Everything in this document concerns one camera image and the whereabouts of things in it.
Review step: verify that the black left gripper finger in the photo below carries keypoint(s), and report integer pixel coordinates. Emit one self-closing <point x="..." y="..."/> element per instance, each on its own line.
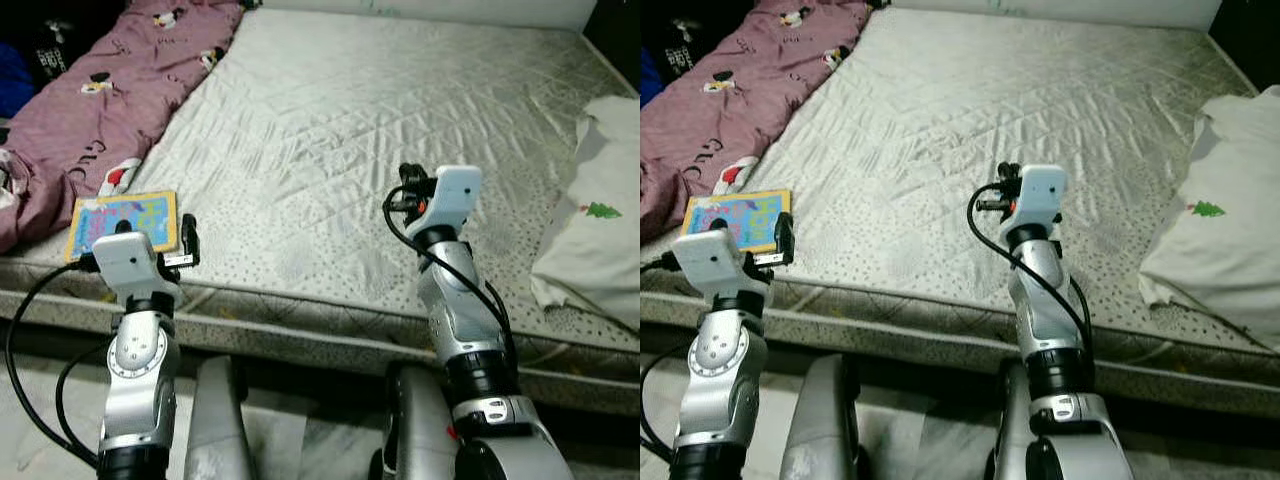
<point x="786" y="233"/>
<point x="189" y="235"/>
<point x="716" y="227"/>
<point x="123" y="228"/>

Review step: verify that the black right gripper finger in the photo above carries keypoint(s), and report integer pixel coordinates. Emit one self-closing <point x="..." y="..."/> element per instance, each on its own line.
<point x="411" y="173"/>
<point x="1007" y="172"/>

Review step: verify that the colourful children's book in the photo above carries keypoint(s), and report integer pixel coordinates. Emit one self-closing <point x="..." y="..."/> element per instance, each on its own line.
<point x="130" y="215"/>
<point x="740" y="215"/>

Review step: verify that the pink cartoon print quilt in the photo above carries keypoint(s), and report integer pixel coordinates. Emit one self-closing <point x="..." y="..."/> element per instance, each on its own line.
<point x="100" y="100"/>
<point x="720" y="100"/>

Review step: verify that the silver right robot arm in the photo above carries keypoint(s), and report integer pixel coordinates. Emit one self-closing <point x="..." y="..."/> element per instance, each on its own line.
<point x="460" y="320"/>
<point x="1050" y="320"/>

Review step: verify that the white quilted mattress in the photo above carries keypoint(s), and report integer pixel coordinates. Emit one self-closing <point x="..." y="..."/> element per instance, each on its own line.
<point x="1000" y="150"/>
<point x="350" y="150"/>

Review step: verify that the white pillow with green tree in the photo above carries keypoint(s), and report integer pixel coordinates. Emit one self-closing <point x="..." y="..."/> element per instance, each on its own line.
<point x="600" y="220"/>
<point x="1230" y="220"/>

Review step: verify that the grey robot left leg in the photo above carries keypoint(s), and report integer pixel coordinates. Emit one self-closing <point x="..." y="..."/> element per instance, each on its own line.
<point x="215" y="420"/>
<point x="815" y="420"/>

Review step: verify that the grey robot leg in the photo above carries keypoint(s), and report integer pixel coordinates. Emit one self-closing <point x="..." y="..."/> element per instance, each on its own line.
<point x="1010" y="430"/>
<point x="415" y="430"/>
<point x="215" y="420"/>
<point x="815" y="420"/>

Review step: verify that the grey robot right leg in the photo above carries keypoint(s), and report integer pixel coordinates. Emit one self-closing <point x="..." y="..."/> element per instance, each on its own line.
<point x="415" y="430"/>
<point x="1010" y="430"/>

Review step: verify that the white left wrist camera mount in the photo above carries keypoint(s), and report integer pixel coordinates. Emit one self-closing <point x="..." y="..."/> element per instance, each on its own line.
<point x="715" y="260"/>
<point x="130" y="265"/>

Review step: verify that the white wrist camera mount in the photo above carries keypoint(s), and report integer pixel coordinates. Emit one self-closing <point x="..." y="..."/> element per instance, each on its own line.
<point x="715" y="260"/>
<point x="455" y="195"/>
<point x="1040" y="195"/>
<point x="130" y="265"/>

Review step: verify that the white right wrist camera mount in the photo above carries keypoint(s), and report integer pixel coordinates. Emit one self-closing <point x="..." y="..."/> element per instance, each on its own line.
<point x="455" y="195"/>
<point x="1040" y="195"/>

